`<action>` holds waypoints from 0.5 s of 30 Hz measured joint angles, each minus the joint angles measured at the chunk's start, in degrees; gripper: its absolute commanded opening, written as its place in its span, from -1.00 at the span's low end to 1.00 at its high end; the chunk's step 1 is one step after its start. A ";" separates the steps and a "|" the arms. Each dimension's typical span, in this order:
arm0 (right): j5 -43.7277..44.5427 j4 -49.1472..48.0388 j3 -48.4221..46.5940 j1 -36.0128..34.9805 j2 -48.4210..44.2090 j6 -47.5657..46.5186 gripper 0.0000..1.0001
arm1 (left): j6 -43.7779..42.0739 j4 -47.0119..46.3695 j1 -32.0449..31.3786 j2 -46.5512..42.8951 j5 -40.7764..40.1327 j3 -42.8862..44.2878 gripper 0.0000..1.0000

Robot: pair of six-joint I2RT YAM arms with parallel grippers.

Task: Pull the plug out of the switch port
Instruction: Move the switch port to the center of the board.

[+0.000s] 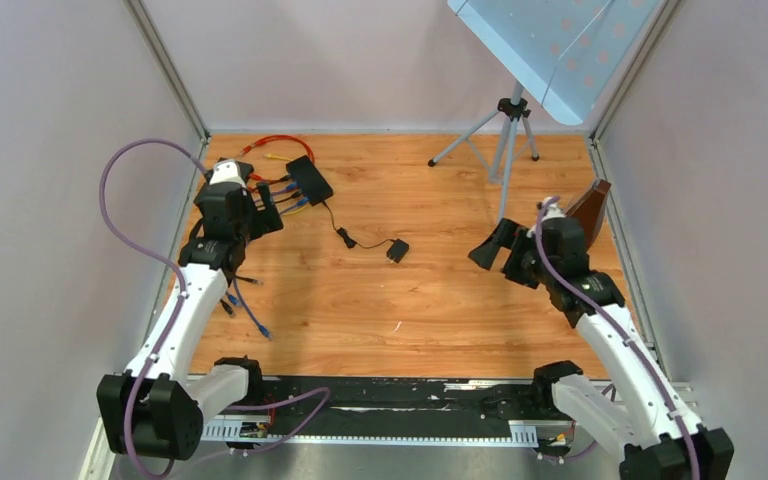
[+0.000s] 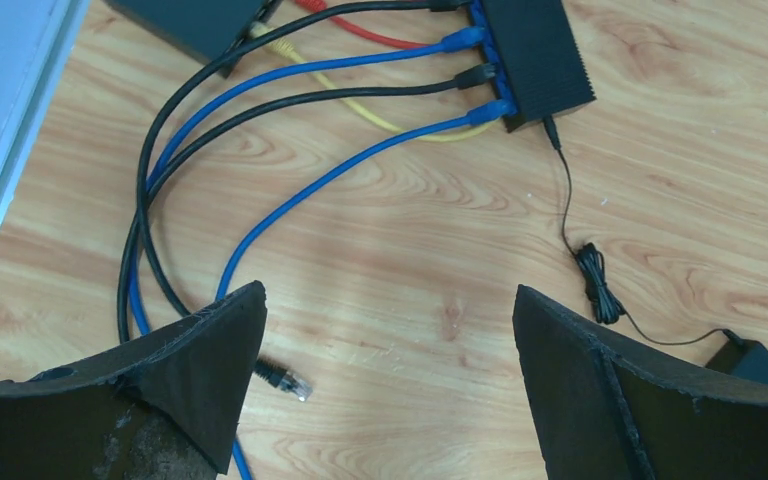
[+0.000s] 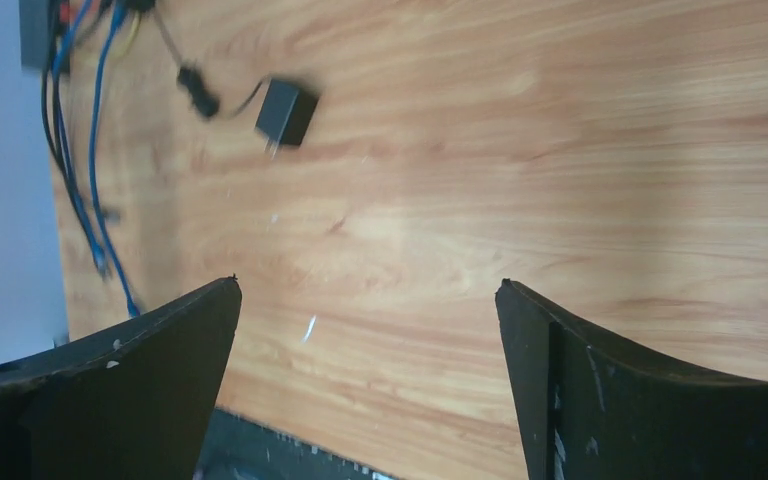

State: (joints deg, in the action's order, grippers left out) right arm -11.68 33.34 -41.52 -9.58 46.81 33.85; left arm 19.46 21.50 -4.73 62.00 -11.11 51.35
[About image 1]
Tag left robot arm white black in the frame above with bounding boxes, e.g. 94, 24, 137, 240
96, 181, 283, 460

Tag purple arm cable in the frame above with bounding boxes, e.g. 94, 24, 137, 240
533, 195, 702, 480
98, 138, 331, 480

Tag black ethernet cable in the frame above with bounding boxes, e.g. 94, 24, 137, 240
219, 274, 265, 318

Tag light blue perforated panel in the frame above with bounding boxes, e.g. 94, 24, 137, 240
447, 0, 661, 126

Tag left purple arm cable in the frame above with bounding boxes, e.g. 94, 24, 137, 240
98, 138, 331, 480

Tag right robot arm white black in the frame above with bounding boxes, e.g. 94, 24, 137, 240
468, 214, 735, 479

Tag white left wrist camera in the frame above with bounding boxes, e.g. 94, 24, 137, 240
208, 159, 254, 187

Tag brown wooden metronome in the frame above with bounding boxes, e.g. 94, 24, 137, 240
565, 179, 612, 249

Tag black power adapter with cord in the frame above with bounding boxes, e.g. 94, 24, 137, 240
322, 202, 410, 264

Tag aluminium frame rail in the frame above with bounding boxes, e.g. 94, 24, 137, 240
79, 374, 723, 480

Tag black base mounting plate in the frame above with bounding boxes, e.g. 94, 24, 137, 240
201, 374, 597, 441

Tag grey tripod stand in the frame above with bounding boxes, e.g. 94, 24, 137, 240
427, 80, 540, 222

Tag black network switch blue cables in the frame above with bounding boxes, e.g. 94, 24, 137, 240
285, 155, 335, 207

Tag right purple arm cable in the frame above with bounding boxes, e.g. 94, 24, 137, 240
533, 195, 702, 480

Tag red ethernet cable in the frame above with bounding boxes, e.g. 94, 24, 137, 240
238, 134, 316, 193

